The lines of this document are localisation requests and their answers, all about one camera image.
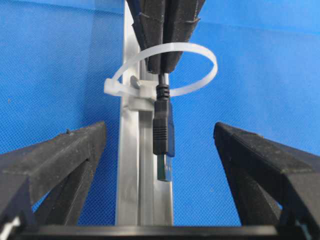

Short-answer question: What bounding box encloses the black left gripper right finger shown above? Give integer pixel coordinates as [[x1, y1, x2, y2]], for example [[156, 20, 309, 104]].
[[213, 122, 320, 240]]

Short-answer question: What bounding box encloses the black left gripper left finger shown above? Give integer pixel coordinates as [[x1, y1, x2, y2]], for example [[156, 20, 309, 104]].
[[0, 121, 107, 240]]

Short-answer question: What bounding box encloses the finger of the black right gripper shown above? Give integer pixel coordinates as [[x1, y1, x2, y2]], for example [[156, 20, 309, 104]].
[[162, 0, 206, 75], [126, 0, 167, 75]]

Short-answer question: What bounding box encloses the black USB cable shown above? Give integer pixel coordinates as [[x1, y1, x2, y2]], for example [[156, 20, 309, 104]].
[[151, 72, 176, 183]]

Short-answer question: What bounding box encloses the white zip tie loop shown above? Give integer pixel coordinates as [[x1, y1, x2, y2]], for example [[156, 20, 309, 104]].
[[103, 42, 218, 101]]

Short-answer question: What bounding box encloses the aluminium extrusion frame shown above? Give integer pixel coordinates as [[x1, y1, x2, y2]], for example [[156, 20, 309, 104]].
[[115, 0, 175, 227]]

